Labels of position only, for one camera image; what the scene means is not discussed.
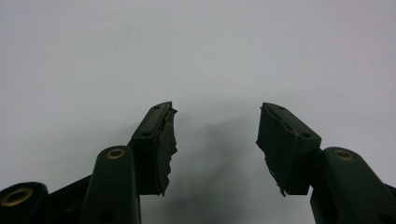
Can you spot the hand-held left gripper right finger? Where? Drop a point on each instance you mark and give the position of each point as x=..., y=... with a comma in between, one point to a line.
x=286, y=149

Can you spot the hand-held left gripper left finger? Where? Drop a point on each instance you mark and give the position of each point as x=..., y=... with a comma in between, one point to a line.
x=149, y=155

